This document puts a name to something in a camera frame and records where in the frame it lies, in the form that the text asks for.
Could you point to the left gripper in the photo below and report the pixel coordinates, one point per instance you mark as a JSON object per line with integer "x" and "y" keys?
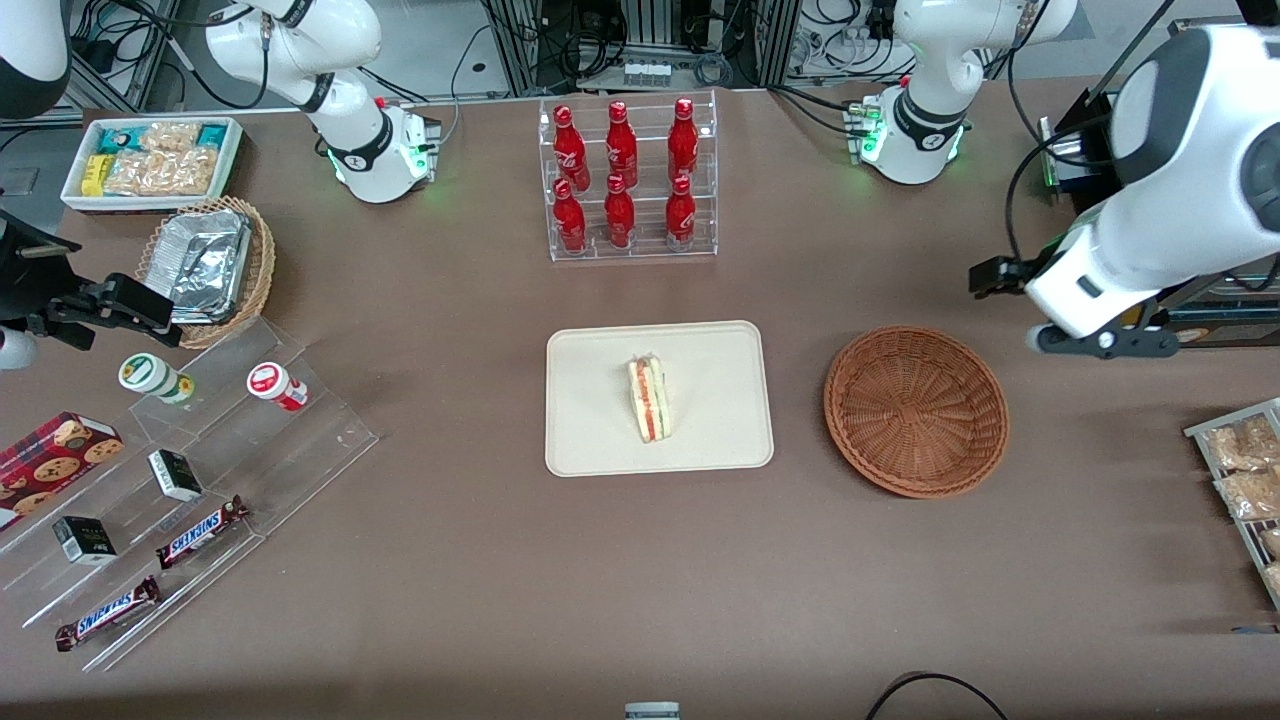
{"x": 1000, "y": 275}

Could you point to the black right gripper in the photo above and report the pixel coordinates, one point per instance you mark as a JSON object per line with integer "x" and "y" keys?
{"x": 32, "y": 283}

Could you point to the triangular sandwich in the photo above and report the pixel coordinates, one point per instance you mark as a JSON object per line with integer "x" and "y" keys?
{"x": 650, "y": 400}

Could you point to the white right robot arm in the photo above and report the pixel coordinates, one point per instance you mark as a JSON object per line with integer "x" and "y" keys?
{"x": 330, "y": 60}

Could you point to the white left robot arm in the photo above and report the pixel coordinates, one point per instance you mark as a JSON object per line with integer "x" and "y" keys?
{"x": 1200, "y": 130}

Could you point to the light brown wicker basket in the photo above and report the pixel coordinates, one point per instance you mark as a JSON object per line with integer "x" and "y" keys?
{"x": 262, "y": 270}

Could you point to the round brown wicker basket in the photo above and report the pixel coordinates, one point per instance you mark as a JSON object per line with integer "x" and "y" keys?
{"x": 915, "y": 410}

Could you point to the beige rectangular tray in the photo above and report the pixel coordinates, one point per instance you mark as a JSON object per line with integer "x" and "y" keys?
{"x": 590, "y": 400}

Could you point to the green lid cup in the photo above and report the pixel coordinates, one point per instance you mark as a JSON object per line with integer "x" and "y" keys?
{"x": 150, "y": 375}

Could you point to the white snack bin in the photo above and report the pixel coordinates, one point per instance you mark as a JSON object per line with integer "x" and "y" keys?
{"x": 75, "y": 195}

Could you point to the black hot food display case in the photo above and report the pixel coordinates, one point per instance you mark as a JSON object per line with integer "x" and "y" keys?
{"x": 1085, "y": 172}

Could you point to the yellow snack packet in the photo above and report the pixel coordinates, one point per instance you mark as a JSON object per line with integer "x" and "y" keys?
{"x": 94, "y": 175}

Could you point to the clear rice cracker bag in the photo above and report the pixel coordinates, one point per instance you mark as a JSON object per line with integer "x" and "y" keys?
{"x": 165, "y": 172}

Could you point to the red plaid cookie box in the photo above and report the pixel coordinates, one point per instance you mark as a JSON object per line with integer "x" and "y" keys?
{"x": 50, "y": 460}

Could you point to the teal snack packet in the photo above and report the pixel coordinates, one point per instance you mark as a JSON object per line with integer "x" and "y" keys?
{"x": 118, "y": 140}

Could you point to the small black box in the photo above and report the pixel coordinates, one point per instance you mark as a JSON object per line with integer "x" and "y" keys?
{"x": 85, "y": 540}
{"x": 175, "y": 475}

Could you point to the red lid cup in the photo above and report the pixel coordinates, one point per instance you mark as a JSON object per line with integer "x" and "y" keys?
{"x": 272, "y": 383}

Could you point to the clear acrylic stepped shelf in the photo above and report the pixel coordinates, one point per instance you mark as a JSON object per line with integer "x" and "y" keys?
{"x": 300, "y": 450}

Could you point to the snickers bar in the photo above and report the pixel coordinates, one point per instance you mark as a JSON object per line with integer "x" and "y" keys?
{"x": 108, "y": 613}
{"x": 200, "y": 532}

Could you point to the clear fried snack bag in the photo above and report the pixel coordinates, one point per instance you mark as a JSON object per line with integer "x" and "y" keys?
{"x": 1250, "y": 495}
{"x": 1245, "y": 445}

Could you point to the red cola bottle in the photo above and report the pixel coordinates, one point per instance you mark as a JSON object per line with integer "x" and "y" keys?
{"x": 680, "y": 215}
{"x": 619, "y": 215}
{"x": 570, "y": 220}
{"x": 683, "y": 135}
{"x": 570, "y": 145}
{"x": 621, "y": 140}

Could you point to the clear acrylic bottle rack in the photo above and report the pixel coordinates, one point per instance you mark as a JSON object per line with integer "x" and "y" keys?
{"x": 650, "y": 255}

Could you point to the grey power strip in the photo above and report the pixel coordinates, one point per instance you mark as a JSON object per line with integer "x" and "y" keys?
{"x": 647, "y": 73}

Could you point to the grey small device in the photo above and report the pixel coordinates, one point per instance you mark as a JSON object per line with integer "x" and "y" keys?
{"x": 652, "y": 711}

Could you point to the aluminium frame rack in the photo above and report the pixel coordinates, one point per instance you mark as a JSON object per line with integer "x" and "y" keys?
{"x": 650, "y": 25}

